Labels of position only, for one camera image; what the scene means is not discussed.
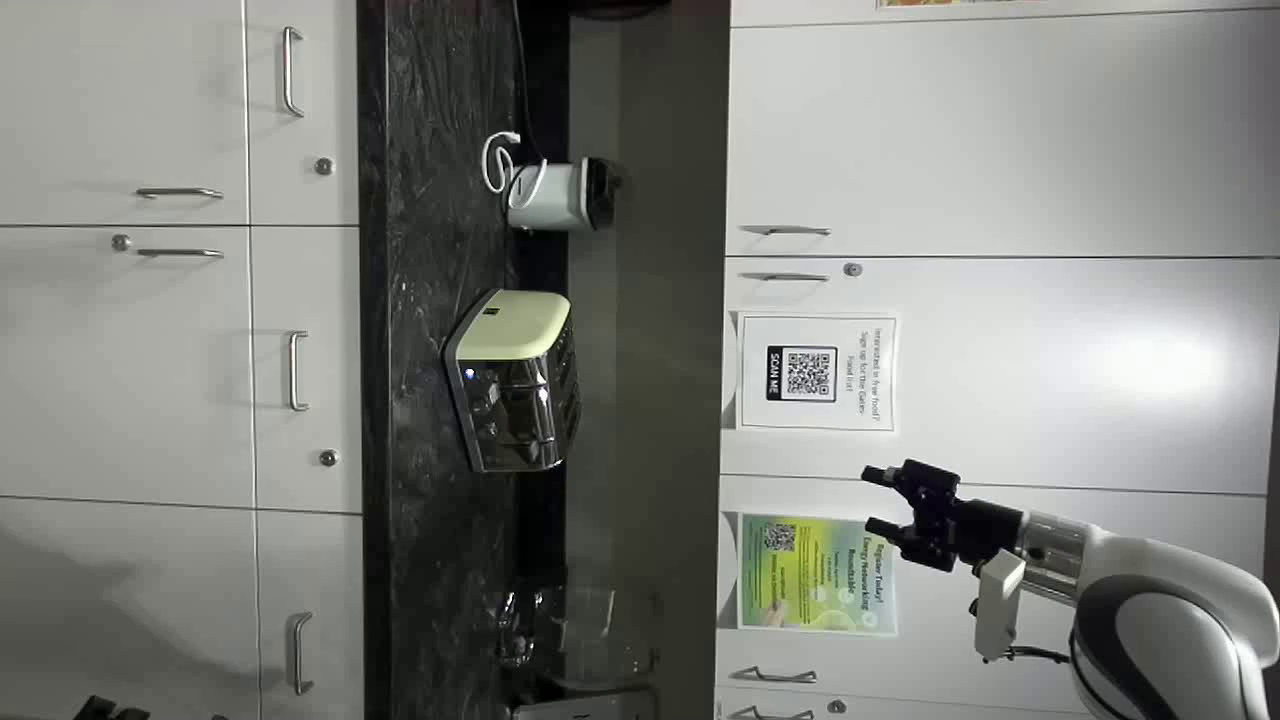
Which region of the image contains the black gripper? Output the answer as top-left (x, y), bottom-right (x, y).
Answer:
top-left (858, 457), bottom-right (1027, 578)

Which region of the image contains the clear jar with cream lid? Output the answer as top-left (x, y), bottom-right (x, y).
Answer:
top-left (442, 285), bottom-right (583, 480)

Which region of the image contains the green poster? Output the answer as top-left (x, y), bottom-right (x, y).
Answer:
top-left (734, 514), bottom-right (905, 641)

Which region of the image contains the white cabinet door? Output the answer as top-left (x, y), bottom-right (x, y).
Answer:
top-left (715, 476), bottom-right (1273, 720)
top-left (0, 496), bottom-right (263, 720)
top-left (257, 509), bottom-right (367, 720)
top-left (243, 0), bottom-right (365, 229)
top-left (724, 13), bottom-right (1280, 259)
top-left (0, 226), bottom-right (259, 509)
top-left (719, 257), bottom-right (1280, 499)
top-left (0, 0), bottom-right (251, 229)
top-left (249, 226), bottom-right (365, 518)

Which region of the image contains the white QR code paper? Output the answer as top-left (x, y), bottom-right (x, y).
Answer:
top-left (734, 313), bottom-right (905, 437)

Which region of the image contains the clear glass jar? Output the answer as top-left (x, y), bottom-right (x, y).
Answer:
top-left (486, 579), bottom-right (668, 695)

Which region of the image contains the small black object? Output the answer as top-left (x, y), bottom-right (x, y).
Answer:
top-left (67, 691), bottom-right (151, 720)

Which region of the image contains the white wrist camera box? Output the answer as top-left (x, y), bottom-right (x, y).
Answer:
top-left (967, 543), bottom-right (1033, 669)

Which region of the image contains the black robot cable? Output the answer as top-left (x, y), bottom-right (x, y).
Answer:
top-left (1006, 641), bottom-right (1080, 669)

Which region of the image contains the white power cable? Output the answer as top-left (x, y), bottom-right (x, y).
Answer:
top-left (477, 129), bottom-right (529, 200)

